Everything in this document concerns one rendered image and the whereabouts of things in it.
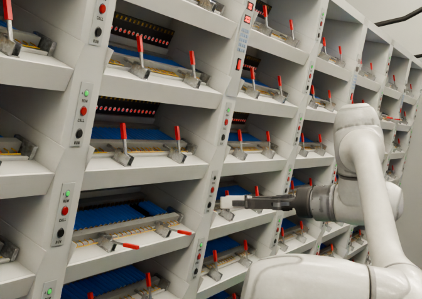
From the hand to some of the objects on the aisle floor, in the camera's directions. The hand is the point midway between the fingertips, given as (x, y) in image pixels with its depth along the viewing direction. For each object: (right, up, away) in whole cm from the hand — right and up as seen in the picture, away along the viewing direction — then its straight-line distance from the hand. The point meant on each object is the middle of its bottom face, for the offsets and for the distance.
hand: (235, 201), depth 183 cm
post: (-63, -95, -35) cm, 119 cm away
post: (-7, -96, +93) cm, 134 cm away
